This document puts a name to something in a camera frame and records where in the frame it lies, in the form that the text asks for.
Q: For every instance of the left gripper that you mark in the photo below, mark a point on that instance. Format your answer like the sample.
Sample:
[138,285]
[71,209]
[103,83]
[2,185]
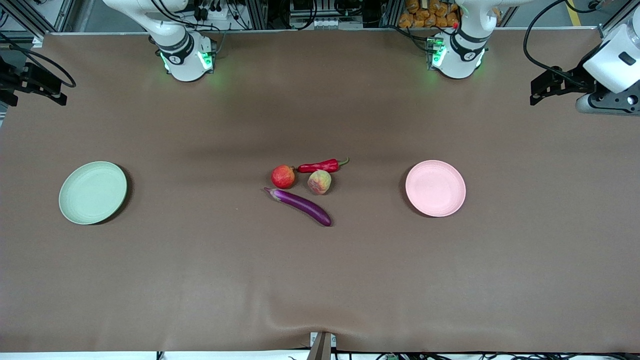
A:
[575,82]

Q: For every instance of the red apple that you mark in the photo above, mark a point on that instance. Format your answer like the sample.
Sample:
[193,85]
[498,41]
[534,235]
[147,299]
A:
[283,177]

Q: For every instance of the red chili pepper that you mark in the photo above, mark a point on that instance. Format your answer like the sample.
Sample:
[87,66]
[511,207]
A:
[320,165]

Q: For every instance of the yellow pink peach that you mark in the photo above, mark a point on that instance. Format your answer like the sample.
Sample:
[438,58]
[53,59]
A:
[319,182]

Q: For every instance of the purple eggplant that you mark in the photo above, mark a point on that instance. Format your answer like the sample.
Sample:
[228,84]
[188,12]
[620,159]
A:
[302,204]

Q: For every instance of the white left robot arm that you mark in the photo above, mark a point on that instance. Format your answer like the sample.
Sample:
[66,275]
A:
[457,60]

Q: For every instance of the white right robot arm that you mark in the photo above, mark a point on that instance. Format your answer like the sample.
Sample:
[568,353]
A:
[185,60]

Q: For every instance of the light green plate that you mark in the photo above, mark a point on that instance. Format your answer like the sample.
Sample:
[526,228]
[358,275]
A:
[92,192]

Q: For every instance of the bag of orange buns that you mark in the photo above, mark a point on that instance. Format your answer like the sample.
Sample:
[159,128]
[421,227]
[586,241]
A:
[425,17]

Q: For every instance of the pink plate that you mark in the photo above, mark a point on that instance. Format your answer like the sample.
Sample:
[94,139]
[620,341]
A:
[435,189]

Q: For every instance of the white power strip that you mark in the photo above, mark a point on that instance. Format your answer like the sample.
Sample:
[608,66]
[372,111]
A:
[220,12]

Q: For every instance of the grey equipment rack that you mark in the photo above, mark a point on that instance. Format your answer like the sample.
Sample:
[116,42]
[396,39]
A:
[325,22]

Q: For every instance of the brown table cloth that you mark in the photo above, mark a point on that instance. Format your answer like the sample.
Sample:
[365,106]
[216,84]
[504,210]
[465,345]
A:
[320,280]

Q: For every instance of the aluminium frame profile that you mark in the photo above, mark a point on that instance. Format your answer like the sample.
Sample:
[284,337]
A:
[30,22]
[607,31]

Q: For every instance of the metal table bracket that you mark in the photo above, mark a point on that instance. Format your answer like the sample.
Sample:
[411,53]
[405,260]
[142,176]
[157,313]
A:
[321,347]

